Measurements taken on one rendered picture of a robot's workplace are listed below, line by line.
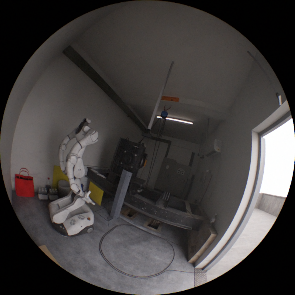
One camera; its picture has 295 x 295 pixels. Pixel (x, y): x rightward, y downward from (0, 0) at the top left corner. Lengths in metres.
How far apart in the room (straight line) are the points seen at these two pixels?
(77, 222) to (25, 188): 1.17
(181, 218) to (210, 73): 2.43
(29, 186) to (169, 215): 2.46
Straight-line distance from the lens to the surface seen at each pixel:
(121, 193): 1.79
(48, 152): 2.05
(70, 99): 2.07
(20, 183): 2.10
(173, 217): 1.82
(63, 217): 1.43
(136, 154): 1.78
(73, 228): 1.42
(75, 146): 0.89
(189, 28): 1.55
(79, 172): 1.16
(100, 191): 2.26
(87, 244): 1.60
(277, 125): 1.35
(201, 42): 1.59
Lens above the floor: 1.35
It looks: 7 degrees up
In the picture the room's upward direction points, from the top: 18 degrees clockwise
